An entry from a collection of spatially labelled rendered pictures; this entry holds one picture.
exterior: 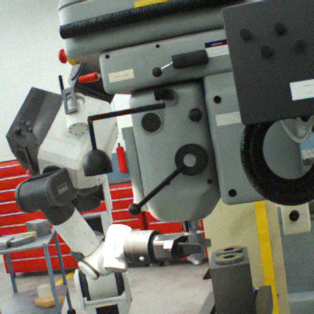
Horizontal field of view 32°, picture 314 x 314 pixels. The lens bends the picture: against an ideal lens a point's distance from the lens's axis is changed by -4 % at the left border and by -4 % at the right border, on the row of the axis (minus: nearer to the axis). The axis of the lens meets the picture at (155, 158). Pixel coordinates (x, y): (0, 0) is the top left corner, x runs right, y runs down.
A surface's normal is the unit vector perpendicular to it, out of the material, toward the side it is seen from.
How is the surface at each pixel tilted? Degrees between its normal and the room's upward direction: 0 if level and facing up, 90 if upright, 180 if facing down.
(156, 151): 90
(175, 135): 90
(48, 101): 59
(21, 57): 90
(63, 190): 84
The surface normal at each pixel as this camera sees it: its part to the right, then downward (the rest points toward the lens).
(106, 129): 0.69, -0.15
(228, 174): -0.26, 0.10
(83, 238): 0.61, 0.11
